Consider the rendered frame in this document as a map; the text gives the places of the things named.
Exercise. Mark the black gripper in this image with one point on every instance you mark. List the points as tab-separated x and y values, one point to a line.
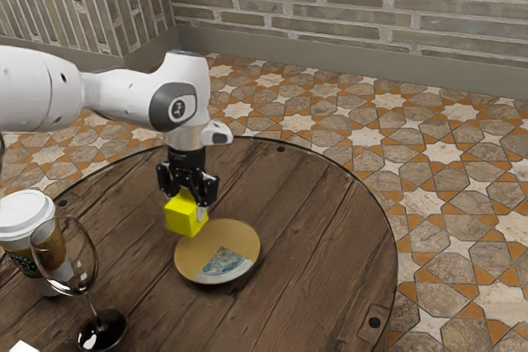
185	166

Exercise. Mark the yellow block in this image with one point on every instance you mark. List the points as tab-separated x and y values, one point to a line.
181	216

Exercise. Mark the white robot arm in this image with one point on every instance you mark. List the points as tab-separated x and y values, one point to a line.
123	92

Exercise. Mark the tan round plate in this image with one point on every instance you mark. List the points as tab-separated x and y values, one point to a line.
231	245

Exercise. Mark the clear wine glass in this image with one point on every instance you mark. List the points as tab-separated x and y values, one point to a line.
78	269

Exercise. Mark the paper coffee cup white lid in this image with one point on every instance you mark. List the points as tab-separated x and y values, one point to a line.
24	220

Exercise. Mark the small white box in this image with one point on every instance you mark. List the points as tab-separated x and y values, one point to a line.
20	347

